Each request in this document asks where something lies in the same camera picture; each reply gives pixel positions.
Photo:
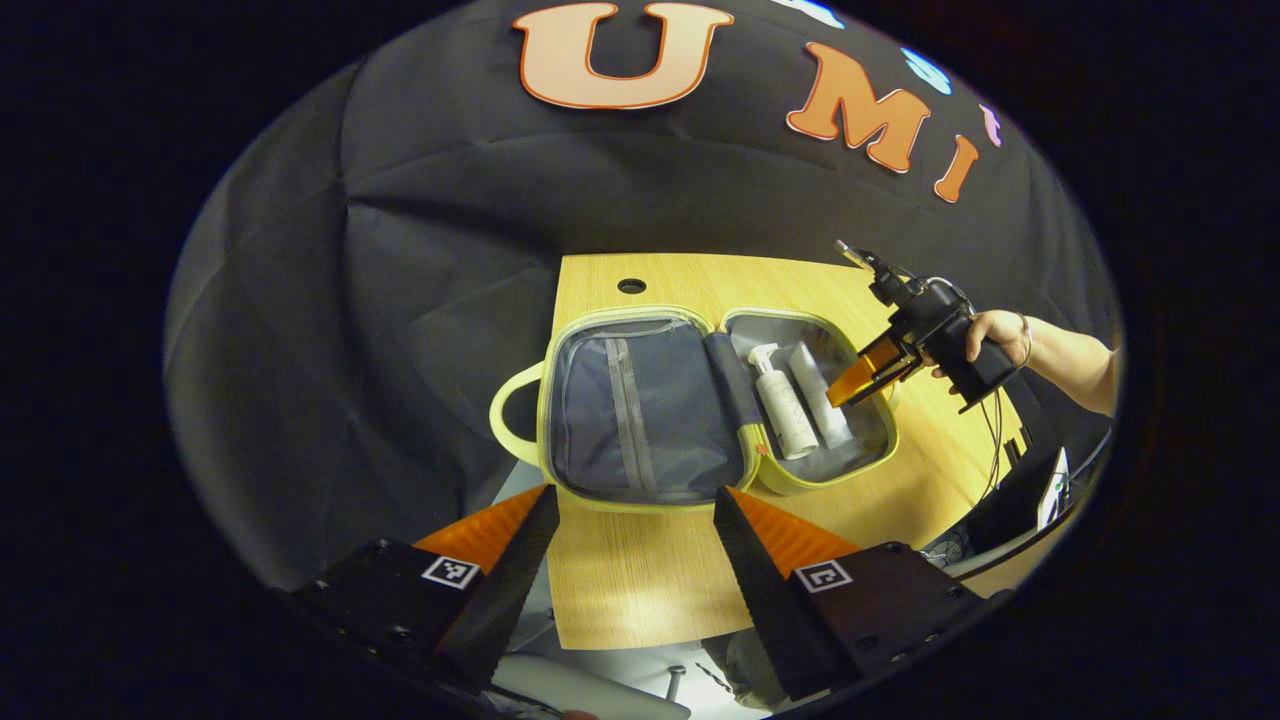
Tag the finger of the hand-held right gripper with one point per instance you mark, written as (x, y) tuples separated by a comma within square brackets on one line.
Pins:
[(860, 375)]

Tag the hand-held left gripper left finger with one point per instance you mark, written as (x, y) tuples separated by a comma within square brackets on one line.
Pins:
[(505, 600)]

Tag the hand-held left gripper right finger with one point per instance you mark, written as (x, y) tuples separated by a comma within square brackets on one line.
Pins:
[(765, 600)]

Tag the white squeeze tube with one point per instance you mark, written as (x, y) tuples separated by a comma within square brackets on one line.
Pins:
[(822, 400)]

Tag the white pump bottle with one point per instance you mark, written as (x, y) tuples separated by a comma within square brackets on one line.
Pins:
[(790, 415)]

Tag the cream yellow suitcase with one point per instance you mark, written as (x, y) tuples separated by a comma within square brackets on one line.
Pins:
[(650, 420)]

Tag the grey chair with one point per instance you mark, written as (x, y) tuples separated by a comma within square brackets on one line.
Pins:
[(580, 690)]

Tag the black backdrop cloth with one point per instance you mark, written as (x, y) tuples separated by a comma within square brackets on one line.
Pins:
[(420, 250)]

